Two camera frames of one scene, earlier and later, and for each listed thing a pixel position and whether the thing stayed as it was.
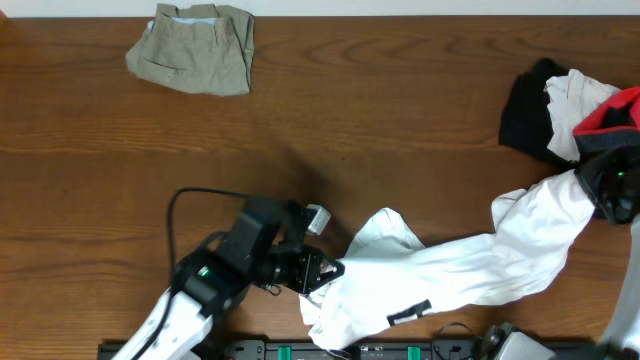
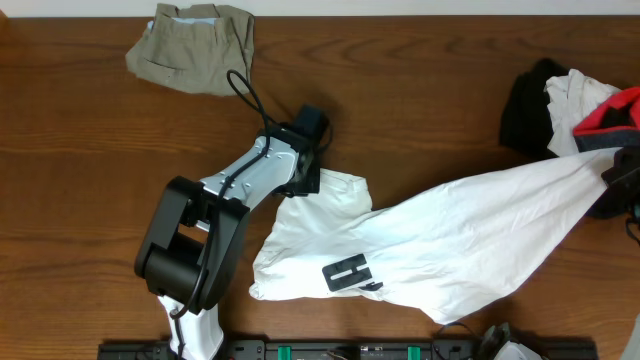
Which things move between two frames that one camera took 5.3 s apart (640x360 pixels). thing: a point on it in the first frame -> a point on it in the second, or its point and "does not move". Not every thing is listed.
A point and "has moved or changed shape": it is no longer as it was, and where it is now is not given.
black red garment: x=612 y=124 does not move
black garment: x=526 y=122 does not move
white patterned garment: x=572 y=95 does not move
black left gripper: x=307 y=270 -> x=310 y=179
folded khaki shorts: x=201 y=49 does not move
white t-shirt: x=392 y=277 has moved or changed shape
